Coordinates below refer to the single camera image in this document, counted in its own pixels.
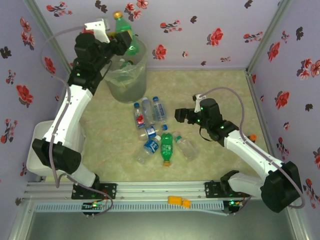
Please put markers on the green bottle yellow cap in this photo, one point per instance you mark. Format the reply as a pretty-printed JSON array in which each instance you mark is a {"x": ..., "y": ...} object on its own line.
[{"x": 122, "y": 26}]

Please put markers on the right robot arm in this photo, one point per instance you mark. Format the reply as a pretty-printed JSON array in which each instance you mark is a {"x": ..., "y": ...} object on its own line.
[{"x": 250, "y": 152}]

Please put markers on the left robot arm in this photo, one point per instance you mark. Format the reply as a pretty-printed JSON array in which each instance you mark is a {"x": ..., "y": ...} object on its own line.
[{"x": 70, "y": 112}]

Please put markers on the clear plastic bin liner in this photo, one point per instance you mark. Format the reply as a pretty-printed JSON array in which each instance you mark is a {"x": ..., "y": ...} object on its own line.
[{"x": 122, "y": 75}]

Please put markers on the grey mesh waste bin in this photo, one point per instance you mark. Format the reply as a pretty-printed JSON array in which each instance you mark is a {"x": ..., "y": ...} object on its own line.
[{"x": 132, "y": 92}]

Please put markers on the green bottle orange cap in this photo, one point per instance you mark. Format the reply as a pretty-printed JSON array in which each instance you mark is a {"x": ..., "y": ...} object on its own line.
[{"x": 166, "y": 147}]

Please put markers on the clear square bottle white cap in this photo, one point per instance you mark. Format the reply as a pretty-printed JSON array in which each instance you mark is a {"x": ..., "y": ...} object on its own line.
[{"x": 147, "y": 110}]

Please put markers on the clear bottle blue barcode label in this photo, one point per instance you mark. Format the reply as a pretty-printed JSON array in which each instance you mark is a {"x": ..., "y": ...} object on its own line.
[{"x": 150, "y": 131}]

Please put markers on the blue label bottle white cap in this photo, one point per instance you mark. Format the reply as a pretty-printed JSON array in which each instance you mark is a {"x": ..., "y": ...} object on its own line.
[{"x": 150, "y": 146}]

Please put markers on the red label bottle blue cap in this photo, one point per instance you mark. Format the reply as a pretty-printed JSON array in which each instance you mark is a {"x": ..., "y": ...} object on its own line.
[{"x": 140, "y": 119}]

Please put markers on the dark bottle orange cap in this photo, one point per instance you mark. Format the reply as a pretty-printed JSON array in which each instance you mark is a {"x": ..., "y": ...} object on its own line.
[{"x": 252, "y": 137}]

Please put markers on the yellow spare finger block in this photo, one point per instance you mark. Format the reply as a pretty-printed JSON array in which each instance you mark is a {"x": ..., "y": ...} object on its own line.
[{"x": 175, "y": 200}]

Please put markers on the orange spare finger block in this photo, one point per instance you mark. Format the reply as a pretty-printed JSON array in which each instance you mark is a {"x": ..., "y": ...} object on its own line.
[{"x": 186, "y": 203}]

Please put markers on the green circuit board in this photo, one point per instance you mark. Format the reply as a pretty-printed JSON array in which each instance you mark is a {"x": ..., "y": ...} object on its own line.
[
  {"x": 233, "y": 203},
  {"x": 93, "y": 205}
]

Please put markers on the white plastic tub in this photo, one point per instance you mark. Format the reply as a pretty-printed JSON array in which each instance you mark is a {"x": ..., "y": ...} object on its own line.
[{"x": 37, "y": 132}]

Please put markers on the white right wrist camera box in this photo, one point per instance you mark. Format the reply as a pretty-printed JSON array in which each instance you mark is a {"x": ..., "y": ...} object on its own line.
[{"x": 197, "y": 103}]

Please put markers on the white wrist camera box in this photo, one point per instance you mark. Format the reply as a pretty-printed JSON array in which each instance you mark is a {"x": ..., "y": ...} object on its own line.
[
  {"x": 197, "y": 103},
  {"x": 98, "y": 28}
]

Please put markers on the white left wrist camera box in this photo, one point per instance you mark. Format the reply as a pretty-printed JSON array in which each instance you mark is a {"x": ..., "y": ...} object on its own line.
[{"x": 98, "y": 28}]

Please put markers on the aluminium frame post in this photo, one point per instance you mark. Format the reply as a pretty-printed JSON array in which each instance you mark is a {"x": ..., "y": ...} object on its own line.
[
  {"x": 268, "y": 35},
  {"x": 50, "y": 35}
]

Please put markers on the aluminium frame rail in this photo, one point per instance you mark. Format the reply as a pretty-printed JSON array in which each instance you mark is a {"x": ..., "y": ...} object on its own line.
[
  {"x": 260, "y": 112},
  {"x": 297, "y": 225},
  {"x": 21, "y": 222}
]

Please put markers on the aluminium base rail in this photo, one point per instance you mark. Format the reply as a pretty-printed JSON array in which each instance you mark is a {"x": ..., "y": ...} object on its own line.
[{"x": 160, "y": 190}]

